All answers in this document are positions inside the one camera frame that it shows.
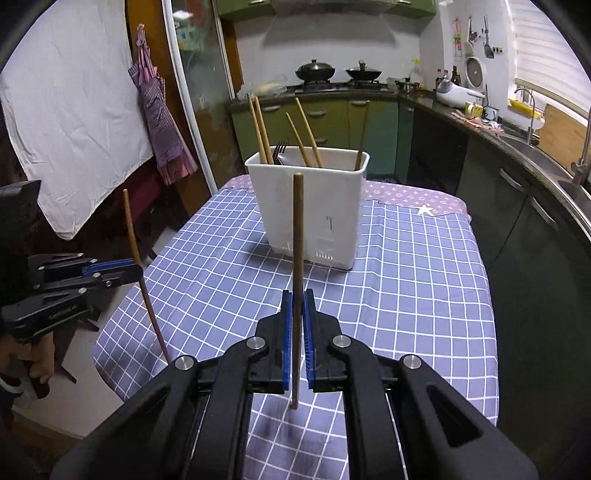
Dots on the white plastic utensil holder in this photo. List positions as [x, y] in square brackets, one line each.
[323, 203]

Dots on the steel kitchen sink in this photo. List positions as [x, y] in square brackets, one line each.
[531, 150]

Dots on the white hanging sheet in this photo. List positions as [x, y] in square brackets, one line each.
[69, 115]

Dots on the blue checked tablecloth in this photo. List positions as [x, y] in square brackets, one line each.
[415, 300]

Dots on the chrome sink faucet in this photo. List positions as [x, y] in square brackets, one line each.
[582, 161]
[532, 120]

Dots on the dark brown ridged chopstick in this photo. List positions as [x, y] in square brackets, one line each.
[134, 240]

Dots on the steel range hood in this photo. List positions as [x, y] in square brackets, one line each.
[323, 23]

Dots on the black wok with lid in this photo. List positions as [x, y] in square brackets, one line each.
[315, 71]
[364, 73]

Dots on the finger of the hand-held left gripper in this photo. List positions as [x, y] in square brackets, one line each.
[120, 279]
[115, 267]

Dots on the green wall cabinets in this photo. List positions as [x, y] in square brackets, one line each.
[415, 7]

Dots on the green base cabinets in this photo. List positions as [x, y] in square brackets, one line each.
[508, 221]

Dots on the dark metal fork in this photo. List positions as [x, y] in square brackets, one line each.
[279, 152]

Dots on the purple plaid apron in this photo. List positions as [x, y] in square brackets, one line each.
[161, 120]

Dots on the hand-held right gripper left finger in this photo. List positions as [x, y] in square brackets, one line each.
[287, 341]

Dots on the white plastic bag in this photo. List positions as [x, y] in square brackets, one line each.
[265, 87]

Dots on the white window blind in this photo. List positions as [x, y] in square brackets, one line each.
[545, 41]

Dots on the white rice cooker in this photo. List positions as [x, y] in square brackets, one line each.
[455, 94]

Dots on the person's left hand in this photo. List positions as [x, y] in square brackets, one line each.
[41, 369]

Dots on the black gas stove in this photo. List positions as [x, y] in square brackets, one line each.
[341, 85]

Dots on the glass sliding door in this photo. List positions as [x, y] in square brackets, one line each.
[203, 69]

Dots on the wooden cutting board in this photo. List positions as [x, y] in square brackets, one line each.
[565, 136]

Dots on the small steel pot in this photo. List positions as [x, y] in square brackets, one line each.
[407, 86]

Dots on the black hanging spatula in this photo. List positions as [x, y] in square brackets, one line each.
[488, 46]

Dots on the dark kitchen countertop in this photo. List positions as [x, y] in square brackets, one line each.
[438, 104]

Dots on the purple patterned cloth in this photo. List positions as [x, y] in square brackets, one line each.
[406, 198]

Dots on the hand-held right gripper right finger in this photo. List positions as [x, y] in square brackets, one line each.
[308, 341]

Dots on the white star sticker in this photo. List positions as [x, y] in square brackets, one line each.
[425, 210]

